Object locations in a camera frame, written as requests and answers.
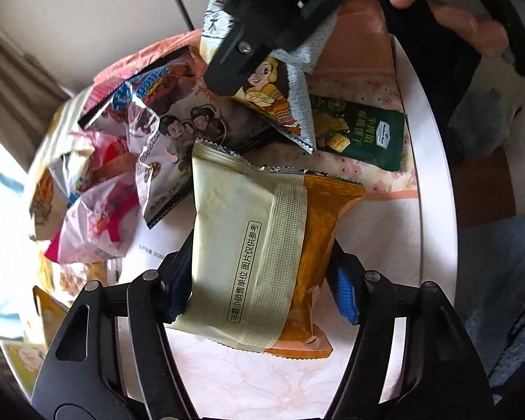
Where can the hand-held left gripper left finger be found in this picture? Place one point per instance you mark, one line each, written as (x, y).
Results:
(177, 299)

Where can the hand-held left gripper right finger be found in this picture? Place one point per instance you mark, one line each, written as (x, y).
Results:
(345, 293)

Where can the blue white cartoon snack packet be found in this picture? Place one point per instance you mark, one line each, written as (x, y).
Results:
(271, 92)

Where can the cream and orange snack packet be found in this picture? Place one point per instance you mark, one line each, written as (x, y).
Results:
(240, 245)

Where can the person's right hand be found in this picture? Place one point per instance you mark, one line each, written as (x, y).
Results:
(468, 26)

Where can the white printed packet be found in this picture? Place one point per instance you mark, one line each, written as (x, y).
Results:
(157, 245)

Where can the peach floral cloth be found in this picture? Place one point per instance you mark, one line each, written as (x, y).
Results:
(358, 57)

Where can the clear blue print cookie packet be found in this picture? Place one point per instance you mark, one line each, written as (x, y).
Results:
(144, 92)

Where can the white brown cartoon packet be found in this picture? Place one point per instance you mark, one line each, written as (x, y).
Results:
(179, 148)

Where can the yellow orange packet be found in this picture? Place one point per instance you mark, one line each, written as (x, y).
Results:
(50, 315)

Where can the dark green cracker packet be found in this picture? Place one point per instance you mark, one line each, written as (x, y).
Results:
(358, 131)

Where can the red pink snack packet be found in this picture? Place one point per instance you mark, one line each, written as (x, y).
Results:
(107, 148)

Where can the green yellow corn box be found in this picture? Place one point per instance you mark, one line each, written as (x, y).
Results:
(24, 367)

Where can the silver snack packet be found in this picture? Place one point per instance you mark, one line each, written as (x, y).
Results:
(68, 170)

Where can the light blue bedsheet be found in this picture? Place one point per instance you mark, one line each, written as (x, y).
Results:
(4, 245)

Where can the beige curtain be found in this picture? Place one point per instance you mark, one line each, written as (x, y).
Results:
(13, 87)

